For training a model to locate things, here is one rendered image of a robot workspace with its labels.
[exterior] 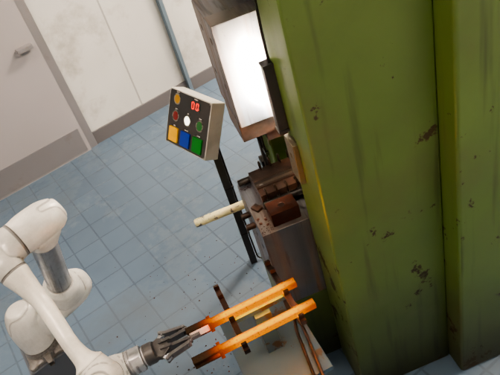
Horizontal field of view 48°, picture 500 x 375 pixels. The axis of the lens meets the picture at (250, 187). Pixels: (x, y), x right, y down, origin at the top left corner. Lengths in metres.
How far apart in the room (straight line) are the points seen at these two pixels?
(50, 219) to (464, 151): 1.41
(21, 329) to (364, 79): 1.70
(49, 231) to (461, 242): 1.48
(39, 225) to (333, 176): 1.02
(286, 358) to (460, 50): 1.21
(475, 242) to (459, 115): 0.59
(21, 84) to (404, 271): 3.41
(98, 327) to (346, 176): 2.11
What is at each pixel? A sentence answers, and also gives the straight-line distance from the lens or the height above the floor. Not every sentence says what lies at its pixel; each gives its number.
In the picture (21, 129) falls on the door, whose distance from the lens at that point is 4.91.
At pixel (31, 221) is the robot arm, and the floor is 1.36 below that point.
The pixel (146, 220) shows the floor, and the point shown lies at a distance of 4.07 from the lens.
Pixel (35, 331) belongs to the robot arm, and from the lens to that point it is 2.59.
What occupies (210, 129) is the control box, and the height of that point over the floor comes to 1.09.
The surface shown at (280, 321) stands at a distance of 1.93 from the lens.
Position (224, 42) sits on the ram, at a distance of 1.91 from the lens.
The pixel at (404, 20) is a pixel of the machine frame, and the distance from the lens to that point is 1.71.
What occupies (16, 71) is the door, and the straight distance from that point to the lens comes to 4.76.
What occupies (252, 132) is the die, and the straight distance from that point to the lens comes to 2.15.
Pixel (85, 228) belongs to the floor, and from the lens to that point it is 4.28.
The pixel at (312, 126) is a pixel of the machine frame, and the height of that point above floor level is 1.51.
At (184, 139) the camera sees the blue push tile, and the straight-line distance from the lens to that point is 2.79.
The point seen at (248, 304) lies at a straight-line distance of 2.00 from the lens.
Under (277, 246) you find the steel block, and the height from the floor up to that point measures 0.83.
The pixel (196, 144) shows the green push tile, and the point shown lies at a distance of 2.72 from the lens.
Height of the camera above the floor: 2.46
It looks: 38 degrees down
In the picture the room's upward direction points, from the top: 18 degrees counter-clockwise
